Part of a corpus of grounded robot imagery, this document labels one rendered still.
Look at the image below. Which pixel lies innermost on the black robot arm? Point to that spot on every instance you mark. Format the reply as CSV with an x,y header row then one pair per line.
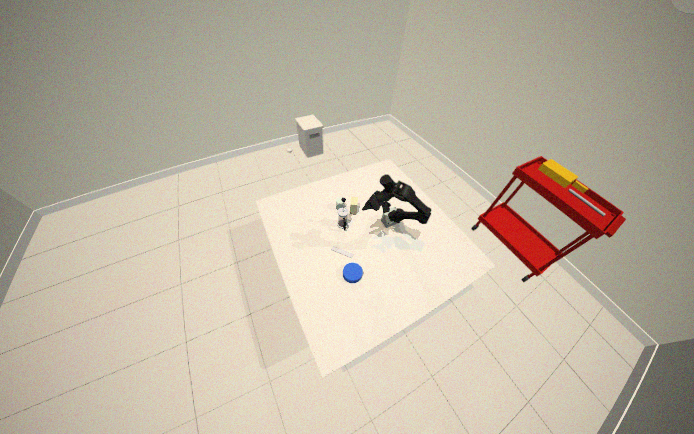
x,y
406,194

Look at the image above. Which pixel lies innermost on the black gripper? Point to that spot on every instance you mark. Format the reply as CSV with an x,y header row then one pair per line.
x,y
375,200

